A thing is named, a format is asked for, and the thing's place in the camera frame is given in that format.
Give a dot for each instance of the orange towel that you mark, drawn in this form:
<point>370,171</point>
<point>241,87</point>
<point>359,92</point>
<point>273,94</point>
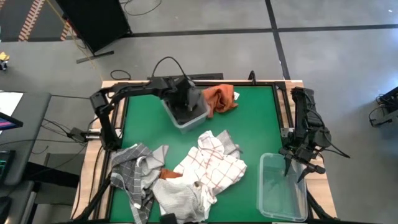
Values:
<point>220,98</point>
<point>169,174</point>

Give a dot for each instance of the dark tablet screen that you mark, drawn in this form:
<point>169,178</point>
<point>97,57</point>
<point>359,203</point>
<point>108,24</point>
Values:
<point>7,122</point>

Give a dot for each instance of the dark grey checked towel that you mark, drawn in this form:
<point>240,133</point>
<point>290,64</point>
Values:
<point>127,168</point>

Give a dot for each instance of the small yellow toy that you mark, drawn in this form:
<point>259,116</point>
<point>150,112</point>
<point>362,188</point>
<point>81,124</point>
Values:
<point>3,57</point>

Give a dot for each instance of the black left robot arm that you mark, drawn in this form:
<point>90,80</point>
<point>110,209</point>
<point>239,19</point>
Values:
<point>105,124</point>

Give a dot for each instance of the black upright post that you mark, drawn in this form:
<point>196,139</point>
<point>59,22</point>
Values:
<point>252,77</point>

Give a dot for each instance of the light grey waffle towel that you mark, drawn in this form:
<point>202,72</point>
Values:
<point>154,161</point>

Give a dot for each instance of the black power adapter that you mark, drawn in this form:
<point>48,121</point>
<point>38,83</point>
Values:
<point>77,134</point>

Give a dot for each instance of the white paper sheet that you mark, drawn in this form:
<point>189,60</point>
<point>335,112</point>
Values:
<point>9,102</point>

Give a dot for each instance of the black partition panel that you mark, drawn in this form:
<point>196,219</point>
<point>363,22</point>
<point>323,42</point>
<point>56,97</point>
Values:
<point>93,21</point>

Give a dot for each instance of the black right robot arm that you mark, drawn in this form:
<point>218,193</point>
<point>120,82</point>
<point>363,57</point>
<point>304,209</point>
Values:
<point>306,115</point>

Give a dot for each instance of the charcoal grey towel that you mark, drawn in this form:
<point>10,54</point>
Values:
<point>196,98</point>

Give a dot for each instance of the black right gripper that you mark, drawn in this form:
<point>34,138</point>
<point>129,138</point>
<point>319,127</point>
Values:
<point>300,153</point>

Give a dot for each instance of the black backlit keyboard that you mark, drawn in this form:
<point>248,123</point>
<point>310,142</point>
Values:
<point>4,165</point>

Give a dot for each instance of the green table mat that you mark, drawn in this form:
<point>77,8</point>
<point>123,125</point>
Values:
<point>248,124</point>

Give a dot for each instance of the silver corner bracket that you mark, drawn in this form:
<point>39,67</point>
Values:
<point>286,132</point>

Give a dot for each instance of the white red-checked towel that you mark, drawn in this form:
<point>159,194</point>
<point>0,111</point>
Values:
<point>214,165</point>

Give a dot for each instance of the black frame strut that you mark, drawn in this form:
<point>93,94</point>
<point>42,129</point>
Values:
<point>317,207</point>
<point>93,199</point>

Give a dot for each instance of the small white card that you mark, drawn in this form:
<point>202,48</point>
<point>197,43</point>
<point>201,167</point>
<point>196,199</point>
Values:
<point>236,96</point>

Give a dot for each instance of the clear plastic bin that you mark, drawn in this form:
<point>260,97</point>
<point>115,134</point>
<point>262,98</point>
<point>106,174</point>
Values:
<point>186,127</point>
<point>280,199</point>

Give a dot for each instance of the white waffle towel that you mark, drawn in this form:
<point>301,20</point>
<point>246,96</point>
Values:
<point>174,199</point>

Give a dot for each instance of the grey desk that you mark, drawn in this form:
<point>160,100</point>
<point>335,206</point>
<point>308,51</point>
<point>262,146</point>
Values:
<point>31,124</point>

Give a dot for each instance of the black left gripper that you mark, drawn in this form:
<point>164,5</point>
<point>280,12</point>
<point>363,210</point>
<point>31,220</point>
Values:
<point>180,88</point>

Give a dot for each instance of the plain grey towel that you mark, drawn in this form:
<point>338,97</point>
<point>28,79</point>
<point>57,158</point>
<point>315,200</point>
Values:
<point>228,141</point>

